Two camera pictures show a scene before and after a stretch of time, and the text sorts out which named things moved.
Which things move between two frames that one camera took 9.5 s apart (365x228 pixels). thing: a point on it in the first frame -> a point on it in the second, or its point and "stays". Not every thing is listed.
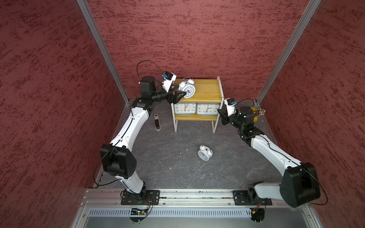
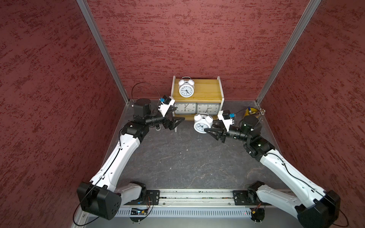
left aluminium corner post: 93,26 stays
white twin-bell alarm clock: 205,153 -> 202,121
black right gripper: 225,113 -> 220,126
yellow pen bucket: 254,110 stays
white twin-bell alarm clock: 187,85 stays
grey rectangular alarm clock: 207,109 stays
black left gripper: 175,99 -> 171,125
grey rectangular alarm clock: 185,108 stays
